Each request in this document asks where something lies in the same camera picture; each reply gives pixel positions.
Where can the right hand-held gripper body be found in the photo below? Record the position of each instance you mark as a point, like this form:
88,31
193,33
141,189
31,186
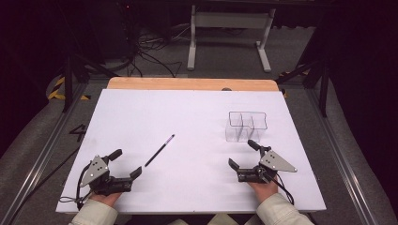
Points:
266,168

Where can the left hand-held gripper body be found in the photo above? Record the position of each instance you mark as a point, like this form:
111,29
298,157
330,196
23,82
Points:
104,182

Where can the person's left hand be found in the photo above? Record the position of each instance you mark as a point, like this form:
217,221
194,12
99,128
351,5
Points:
106,198

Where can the person's right hand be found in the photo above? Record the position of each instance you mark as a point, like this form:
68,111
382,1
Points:
262,191

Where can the clear plastic compartment organizer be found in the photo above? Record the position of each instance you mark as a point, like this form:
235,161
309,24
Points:
245,126

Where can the black pen with purple end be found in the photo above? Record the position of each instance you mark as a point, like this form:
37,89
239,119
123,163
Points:
159,151

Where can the black tripod stand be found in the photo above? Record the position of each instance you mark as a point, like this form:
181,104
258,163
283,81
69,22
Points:
322,81
68,84

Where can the aluminium floor rail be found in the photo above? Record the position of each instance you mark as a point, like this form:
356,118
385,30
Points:
40,156
338,156

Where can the white metal stand frame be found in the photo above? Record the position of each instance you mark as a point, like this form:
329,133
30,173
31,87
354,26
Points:
230,20

